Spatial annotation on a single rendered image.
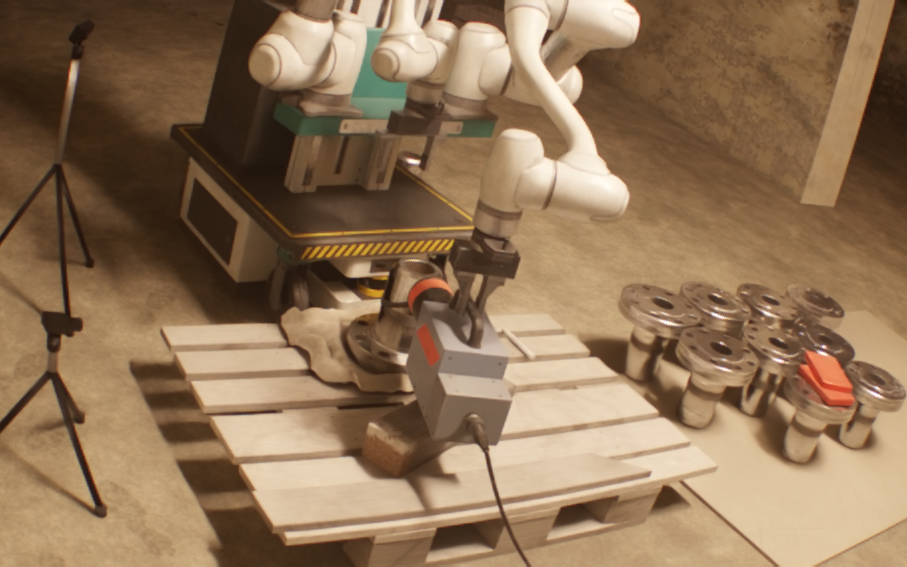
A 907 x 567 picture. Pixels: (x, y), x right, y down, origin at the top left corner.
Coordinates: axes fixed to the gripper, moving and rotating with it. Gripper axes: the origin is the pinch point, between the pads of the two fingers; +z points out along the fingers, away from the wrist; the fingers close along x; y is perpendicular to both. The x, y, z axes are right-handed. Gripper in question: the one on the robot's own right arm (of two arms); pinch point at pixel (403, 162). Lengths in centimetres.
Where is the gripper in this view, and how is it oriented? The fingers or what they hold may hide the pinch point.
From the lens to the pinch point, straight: 272.2
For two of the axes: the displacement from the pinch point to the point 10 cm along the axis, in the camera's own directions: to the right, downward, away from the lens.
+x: -7.6, 0.7, -6.5
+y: -6.0, -4.7, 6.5
